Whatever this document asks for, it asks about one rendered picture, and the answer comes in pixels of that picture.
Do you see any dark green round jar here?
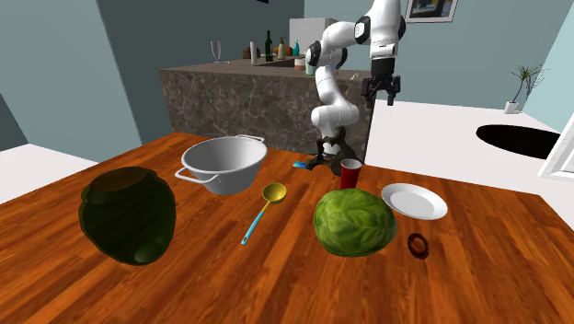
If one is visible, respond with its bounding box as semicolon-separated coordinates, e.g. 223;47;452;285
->
77;166;178;266

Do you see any white plate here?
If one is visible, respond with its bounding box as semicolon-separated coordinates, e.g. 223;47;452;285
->
381;182;449;222

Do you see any dark brown ring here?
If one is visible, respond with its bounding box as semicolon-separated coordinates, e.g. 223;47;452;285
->
407;232;431;260

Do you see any white bowl with handles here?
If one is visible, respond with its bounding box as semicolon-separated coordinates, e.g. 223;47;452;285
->
174;133;269;196

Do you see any marble kitchen counter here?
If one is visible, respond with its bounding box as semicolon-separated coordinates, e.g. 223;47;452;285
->
158;29;376;159

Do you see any potted plant in white pot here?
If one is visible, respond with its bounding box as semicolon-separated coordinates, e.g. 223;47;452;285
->
503;64;549;115

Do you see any green cabbage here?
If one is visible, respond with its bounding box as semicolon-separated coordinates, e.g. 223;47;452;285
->
313;188;399;259

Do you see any yellow spoon with blue handle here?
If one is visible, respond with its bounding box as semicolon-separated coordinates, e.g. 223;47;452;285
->
240;181;288;247

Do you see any red cup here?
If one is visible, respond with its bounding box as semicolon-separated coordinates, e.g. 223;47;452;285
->
339;157;363;191

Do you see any white door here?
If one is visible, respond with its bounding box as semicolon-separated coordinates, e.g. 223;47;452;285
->
537;110;574;182

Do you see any framed wall picture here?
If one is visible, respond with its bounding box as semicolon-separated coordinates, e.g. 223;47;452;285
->
404;0;459;24

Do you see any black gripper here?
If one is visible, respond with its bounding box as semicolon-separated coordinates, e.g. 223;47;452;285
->
362;57;402;110

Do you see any dark robot stand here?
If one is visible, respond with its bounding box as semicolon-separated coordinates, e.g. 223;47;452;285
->
305;126;356;177

